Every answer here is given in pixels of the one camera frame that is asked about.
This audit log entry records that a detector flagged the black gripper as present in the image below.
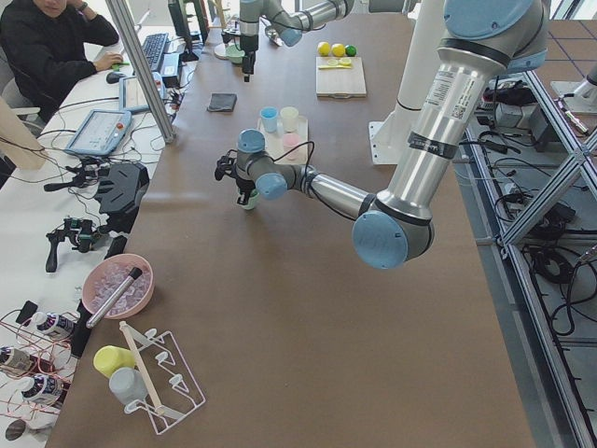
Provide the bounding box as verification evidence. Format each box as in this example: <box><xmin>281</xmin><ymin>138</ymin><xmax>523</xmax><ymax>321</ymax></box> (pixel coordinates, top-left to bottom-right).
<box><xmin>236</xmin><ymin>174</ymin><xmax>256</xmax><ymax>205</ymax></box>
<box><xmin>240</xmin><ymin>35</ymin><xmax>257</xmax><ymax>82</ymax></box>

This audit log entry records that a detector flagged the mint green cup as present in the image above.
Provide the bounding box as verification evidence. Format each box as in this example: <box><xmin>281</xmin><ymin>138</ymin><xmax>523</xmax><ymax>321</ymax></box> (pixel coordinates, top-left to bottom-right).
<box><xmin>242</xmin><ymin>189</ymin><xmax>259</xmax><ymax>211</ymax></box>

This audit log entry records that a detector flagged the light blue cup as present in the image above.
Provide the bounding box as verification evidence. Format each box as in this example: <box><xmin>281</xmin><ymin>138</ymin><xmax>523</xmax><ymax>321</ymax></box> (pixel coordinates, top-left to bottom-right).
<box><xmin>259</xmin><ymin>106</ymin><xmax>278</xmax><ymax>133</ymax></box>

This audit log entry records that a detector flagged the pink cup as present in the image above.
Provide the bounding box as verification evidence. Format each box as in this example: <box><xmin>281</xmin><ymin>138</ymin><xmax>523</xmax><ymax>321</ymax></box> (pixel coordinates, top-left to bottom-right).
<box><xmin>282</xmin><ymin>133</ymin><xmax>301</xmax><ymax>161</ymax></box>

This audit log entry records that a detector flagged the cream white cup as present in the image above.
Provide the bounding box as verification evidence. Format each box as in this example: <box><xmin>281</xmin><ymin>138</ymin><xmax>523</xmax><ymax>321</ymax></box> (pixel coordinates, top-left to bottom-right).
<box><xmin>279</xmin><ymin>106</ymin><xmax>299</xmax><ymax>133</ymax></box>

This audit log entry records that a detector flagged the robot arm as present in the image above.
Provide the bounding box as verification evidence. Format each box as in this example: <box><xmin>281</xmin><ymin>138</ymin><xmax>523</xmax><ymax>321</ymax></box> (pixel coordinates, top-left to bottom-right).
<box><xmin>229</xmin><ymin>1</ymin><xmax>549</xmax><ymax>269</ymax></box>
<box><xmin>239</xmin><ymin>0</ymin><xmax>354</xmax><ymax>82</ymax></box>

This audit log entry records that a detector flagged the cream rabbit tray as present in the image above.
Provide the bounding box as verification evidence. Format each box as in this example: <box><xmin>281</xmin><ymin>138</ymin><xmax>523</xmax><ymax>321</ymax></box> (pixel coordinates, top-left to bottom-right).
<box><xmin>257</xmin><ymin>116</ymin><xmax>309</xmax><ymax>164</ymax></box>

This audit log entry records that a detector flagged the mint green bowl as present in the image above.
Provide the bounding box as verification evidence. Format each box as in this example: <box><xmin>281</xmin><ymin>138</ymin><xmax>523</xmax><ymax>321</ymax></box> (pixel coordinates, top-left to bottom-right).
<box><xmin>226</xmin><ymin>44</ymin><xmax>245</xmax><ymax>64</ymax></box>

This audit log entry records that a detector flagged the round wooden stand base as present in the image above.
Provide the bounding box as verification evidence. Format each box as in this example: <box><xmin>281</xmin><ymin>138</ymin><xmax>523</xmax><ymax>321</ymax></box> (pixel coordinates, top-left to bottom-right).
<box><xmin>214</xmin><ymin>43</ymin><xmax>228</xmax><ymax>61</ymax></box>

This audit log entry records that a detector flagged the metal scoop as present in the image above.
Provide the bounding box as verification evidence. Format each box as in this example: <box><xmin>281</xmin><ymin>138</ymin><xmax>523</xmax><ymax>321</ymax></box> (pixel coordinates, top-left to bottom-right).
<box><xmin>264</xmin><ymin>25</ymin><xmax>284</xmax><ymax>47</ymax></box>

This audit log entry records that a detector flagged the grey folded cloth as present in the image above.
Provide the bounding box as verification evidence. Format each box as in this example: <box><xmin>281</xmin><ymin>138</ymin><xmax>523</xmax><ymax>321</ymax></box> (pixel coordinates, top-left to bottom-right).
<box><xmin>207</xmin><ymin>92</ymin><xmax>237</xmax><ymax>112</ymax></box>

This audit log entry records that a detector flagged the yellow plastic knife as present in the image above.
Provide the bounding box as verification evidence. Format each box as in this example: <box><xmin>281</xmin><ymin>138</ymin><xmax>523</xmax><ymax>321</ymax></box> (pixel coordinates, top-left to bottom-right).
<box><xmin>317</xmin><ymin>64</ymin><xmax>353</xmax><ymax>70</ymax></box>

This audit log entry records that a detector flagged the black monitor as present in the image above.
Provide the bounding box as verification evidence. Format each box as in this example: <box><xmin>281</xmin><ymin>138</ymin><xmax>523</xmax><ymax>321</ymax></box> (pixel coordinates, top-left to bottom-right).
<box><xmin>168</xmin><ymin>0</ymin><xmax>201</xmax><ymax>63</ymax></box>

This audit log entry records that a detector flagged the wooden cutting board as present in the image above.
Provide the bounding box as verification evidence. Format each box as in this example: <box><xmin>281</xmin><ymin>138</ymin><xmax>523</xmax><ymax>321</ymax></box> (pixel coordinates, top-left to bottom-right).
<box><xmin>315</xmin><ymin>57</ymin><xmax>367</xmax><ymax>99</ymax></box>

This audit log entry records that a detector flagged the black keyboard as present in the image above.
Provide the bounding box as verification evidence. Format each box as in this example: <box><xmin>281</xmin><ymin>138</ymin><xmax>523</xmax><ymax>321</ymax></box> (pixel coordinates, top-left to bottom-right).
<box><xmin>142</xmin><ymin>33</ymin><xmax>169</xmax><ymax>72</ymax></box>

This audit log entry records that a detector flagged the green lime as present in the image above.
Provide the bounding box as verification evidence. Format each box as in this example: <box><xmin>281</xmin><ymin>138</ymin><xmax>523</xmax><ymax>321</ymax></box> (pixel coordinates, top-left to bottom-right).
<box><xmin>345</xmin><ymin>45</ymin><xmax>357</xmax><ymax>57</ymax></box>

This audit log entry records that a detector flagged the blue teach pendant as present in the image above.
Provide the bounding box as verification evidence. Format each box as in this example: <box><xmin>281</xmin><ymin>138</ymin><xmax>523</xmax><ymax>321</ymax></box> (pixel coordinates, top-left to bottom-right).
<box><xmin>118</xmin><ymin>72</ymin><xmax>167</xmax><ymax>114</ymax></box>
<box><xmin>64</xmin><ymin>109</ymin><xmax>132</xmax><ymax>157</ymax></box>

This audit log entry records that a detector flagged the metal tube in bowl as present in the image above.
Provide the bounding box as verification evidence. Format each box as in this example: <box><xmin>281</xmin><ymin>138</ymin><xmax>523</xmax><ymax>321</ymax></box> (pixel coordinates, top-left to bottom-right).
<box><xmin>86</xmin><ymin>267</ymin><xmax>143</xmax><ymax>329</ymax></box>

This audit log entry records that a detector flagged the pink bowl with ice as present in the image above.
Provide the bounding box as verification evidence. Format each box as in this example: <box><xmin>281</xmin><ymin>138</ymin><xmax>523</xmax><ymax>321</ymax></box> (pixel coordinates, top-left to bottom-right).
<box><xmin>82</xmin><ymin>254</ymin><xmax>155</xmax><ymax>319</ymax></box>

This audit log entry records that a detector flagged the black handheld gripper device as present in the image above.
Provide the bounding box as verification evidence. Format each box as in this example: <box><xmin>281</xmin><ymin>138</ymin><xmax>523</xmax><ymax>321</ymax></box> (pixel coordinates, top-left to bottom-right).
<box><xmin>45</xmin><ymin>217</ymin><xmax>108</xmax><ymax>273</ymax></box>

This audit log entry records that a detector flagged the seated person in black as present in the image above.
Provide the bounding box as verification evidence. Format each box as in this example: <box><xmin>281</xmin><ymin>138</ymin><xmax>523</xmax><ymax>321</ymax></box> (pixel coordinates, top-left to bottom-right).
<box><xmin>1</xmin><ymin>0</ymin><xmax>123</xmax><ymax>122</ymax></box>

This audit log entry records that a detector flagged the yellow cup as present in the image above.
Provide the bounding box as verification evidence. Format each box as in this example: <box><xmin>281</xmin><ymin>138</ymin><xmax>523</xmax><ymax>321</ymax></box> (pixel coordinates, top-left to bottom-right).
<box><xmin>93</xmin><ymin>345</ymin><xmax>135</xmax><ymax>378</ymax></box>

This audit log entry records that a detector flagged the grey cup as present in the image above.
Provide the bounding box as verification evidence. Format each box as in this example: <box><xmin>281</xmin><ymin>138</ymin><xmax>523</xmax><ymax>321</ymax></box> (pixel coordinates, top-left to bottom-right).
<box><xmin>109</xmin><ymin>367</ymin><xmax>148</xmax><ymax>405</ymax></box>

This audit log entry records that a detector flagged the aluminium frame post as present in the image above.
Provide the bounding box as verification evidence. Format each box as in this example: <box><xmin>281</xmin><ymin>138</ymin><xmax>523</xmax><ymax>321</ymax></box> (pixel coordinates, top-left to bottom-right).
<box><xmin>105</xmin><ymin>0</ymin><xmax>175</xmax><ymax>144</ymax></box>

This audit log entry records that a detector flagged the white wire cup rack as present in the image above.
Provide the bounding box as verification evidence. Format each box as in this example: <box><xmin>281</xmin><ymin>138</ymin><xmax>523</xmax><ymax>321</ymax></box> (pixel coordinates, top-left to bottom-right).
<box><xmin>119</xmin><ymin>321</ymin><xmax>207</xmax><ymax>436</ymax></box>

